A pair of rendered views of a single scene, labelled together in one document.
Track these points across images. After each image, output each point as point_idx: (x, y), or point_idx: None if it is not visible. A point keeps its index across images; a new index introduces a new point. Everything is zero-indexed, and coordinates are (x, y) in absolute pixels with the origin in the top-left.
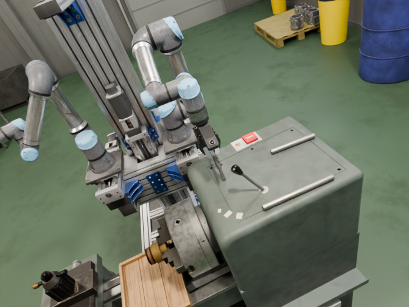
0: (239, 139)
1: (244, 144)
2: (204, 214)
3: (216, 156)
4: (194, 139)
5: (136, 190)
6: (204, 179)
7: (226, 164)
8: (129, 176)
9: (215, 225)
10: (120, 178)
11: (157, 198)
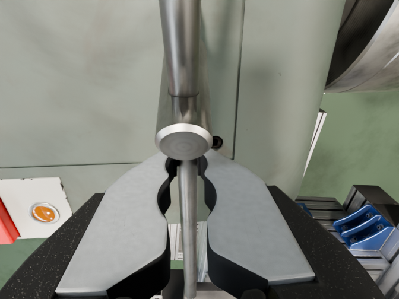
0: (32, 234)
1: (8, 199)
2: None
3: (170, 115)
4: (200, 297)
5: (350, 225)
6: (281, 80)
7: (137, 121)
8: (372, 263)
9: None
10: (393, 267)
11: (301, 197)
